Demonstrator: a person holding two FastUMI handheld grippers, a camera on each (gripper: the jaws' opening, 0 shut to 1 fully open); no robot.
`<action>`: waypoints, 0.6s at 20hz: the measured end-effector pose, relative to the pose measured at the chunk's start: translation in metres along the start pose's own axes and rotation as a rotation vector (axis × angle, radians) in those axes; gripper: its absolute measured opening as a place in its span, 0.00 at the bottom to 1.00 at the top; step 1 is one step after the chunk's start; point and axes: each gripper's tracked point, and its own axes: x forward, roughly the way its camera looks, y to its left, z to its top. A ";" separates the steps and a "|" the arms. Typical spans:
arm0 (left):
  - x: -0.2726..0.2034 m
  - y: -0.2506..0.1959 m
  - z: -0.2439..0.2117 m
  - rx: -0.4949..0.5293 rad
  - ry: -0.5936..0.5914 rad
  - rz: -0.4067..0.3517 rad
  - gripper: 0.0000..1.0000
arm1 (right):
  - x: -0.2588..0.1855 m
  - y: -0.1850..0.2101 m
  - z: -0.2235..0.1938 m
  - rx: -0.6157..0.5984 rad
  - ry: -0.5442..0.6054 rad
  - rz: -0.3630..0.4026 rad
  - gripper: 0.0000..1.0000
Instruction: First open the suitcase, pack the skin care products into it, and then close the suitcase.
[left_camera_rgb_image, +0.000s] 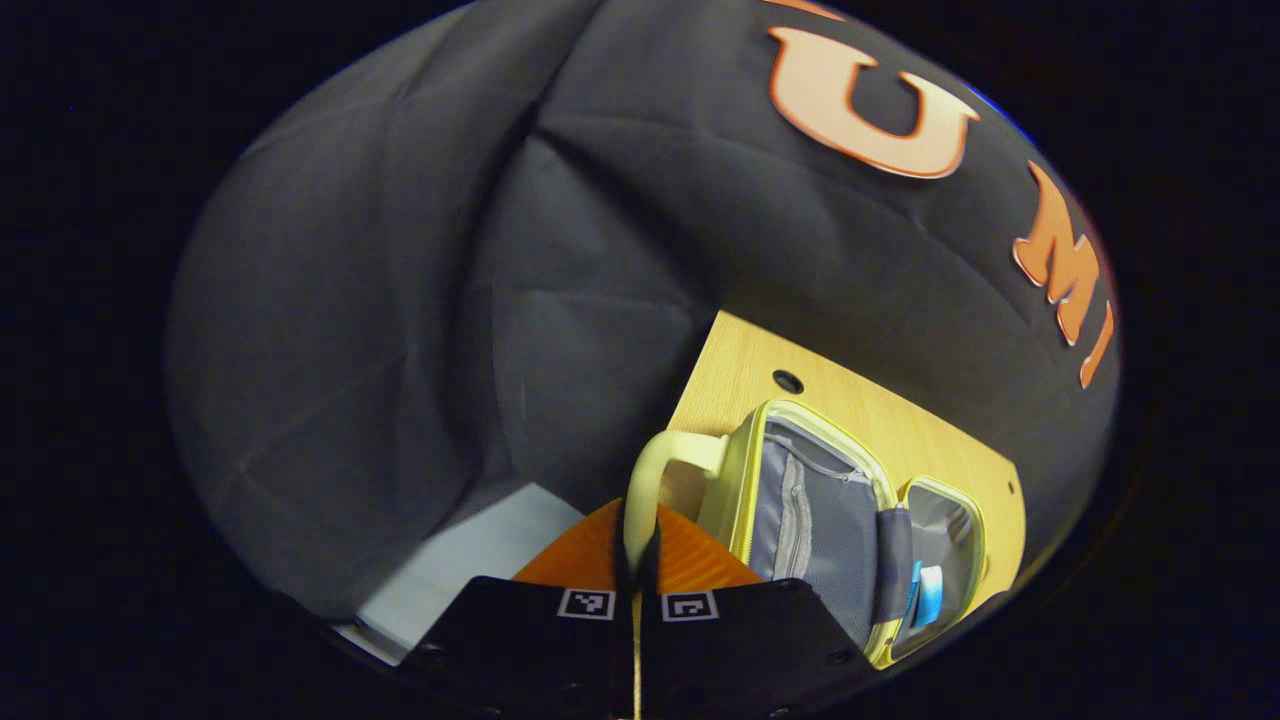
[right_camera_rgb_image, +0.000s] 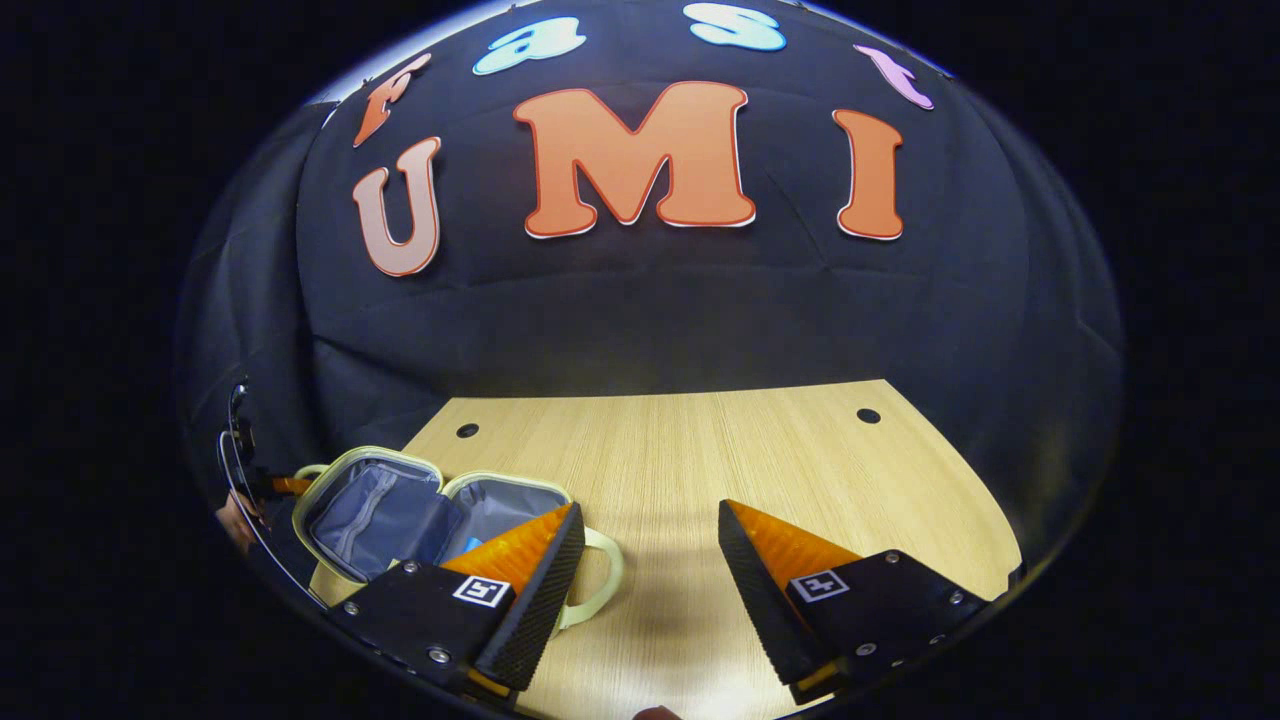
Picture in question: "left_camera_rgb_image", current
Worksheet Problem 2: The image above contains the blue capped clear bottle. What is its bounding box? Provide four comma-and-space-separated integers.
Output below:
918, 565, 947, 629

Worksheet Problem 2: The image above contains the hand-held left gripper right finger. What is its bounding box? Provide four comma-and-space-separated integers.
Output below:
636, 505, 881, 720

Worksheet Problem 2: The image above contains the white board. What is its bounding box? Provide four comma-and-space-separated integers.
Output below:
355, 483, 586, 663

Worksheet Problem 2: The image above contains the small pale yellow suitcase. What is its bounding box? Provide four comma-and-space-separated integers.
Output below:
622, 398, 991, 669

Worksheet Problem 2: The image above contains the black backdrop cloth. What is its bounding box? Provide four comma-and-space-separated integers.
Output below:
165, 0, 1121, 621

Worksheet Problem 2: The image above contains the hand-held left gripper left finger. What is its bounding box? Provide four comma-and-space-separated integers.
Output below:
400, 498, 641, 720

